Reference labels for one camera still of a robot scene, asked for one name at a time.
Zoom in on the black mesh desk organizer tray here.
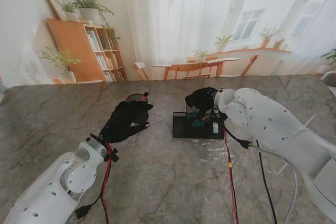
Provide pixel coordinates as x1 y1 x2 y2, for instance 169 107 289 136
172 103 226 140

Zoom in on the clear bottle with red cap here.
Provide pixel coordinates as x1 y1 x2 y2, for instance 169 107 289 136
0 76 8 104

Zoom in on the white rounded chair back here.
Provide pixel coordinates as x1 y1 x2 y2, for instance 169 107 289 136
320 71 336 88

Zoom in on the red and black right arm cable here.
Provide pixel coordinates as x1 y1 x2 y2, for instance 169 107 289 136
223 125 299 224

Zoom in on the black mesh pen cup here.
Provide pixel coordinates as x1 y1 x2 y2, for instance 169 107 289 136
125 93 149 104

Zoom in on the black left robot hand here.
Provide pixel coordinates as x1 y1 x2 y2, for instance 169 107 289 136
99 100 154 143

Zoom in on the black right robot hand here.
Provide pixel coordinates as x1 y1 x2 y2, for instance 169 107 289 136
184 87 218 120

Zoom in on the red and black left arm cable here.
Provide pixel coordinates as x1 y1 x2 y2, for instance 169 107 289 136
75 141 119 224

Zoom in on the printed room scene backdrop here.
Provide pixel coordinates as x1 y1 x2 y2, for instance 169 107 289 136
0 0 336 87

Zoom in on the red and black arm cable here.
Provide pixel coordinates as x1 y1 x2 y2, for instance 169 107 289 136
223 125 299 224
75 141 119 224

